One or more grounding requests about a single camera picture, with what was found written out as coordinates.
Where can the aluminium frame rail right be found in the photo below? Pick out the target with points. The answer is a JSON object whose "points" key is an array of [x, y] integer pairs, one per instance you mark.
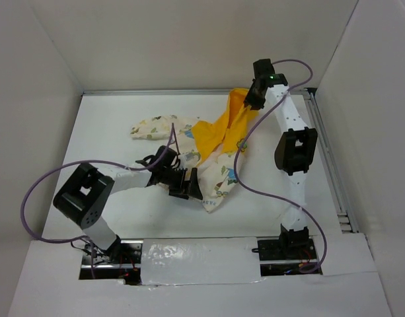
{"points": [[347, 220]]}

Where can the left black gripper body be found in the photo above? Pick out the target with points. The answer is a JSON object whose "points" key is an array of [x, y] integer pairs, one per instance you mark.
{"points": [[174, 178]]}

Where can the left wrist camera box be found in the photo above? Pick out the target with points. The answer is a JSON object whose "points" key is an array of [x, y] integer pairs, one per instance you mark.
{"points": [[189, 157]]}

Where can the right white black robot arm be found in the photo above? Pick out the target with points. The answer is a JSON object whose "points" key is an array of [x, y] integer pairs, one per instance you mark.
{"points": [[294, 152]]}

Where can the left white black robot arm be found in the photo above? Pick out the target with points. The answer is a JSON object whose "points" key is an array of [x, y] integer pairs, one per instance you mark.
{"points": [[83, 197]]}

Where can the cream cartoon print yellow-lined jacket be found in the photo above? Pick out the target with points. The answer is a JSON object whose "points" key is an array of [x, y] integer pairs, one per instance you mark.
{"points": [[219, 144]]}

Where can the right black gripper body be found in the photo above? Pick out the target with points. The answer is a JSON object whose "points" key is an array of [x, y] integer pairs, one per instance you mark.
{"points": [[253, 93]]}

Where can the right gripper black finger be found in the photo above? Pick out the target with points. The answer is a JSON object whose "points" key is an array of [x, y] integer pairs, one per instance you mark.
{"points": [[248, 104], [259, 105]]}

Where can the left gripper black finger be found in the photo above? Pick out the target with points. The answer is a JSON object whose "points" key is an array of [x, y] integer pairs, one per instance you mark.
{"points": [[188, 188], [195, 191]]}

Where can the silver foil covered front panel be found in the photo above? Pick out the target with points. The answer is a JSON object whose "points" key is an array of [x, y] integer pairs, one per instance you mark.
{"points": [[199, 261]]}

